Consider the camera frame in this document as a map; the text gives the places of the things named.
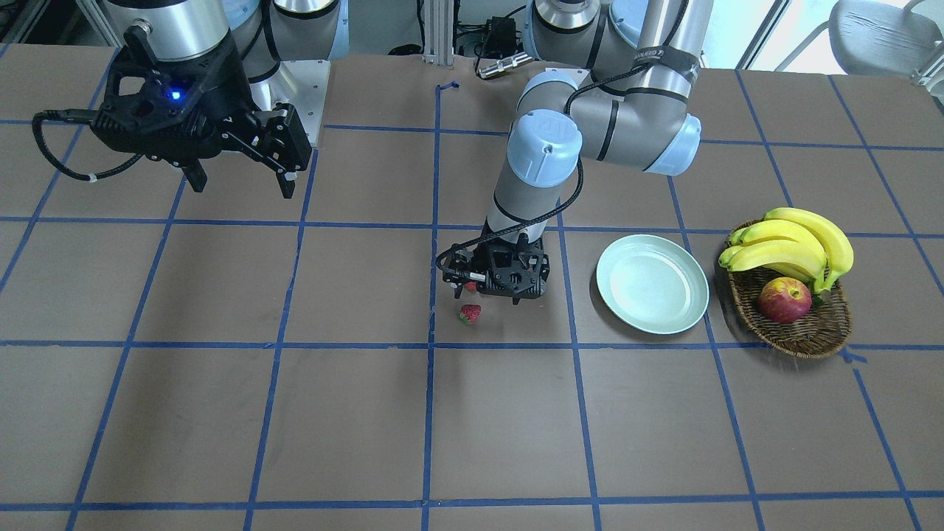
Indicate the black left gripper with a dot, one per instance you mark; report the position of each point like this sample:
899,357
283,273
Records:
539,270

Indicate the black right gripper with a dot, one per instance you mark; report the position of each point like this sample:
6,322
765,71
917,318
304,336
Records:
226,92

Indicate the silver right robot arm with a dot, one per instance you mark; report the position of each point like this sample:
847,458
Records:
266,33

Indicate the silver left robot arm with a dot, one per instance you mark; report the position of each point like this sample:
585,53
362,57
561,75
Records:
641,60

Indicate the light green plate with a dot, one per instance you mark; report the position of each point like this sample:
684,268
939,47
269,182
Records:
652,284

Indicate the red yellow apple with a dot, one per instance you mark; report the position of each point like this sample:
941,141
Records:
784,300

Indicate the yellow banana bunch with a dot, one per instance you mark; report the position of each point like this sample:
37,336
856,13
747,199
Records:
796,242

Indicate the brown wicker basket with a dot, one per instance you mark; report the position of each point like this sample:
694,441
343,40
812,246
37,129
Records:
822,332

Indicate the grey chair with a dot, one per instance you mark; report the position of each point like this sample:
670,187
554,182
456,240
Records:
873,38

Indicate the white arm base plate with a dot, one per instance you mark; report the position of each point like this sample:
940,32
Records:
301,83

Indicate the aluminium frame post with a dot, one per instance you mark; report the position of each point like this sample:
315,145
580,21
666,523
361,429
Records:
438,31

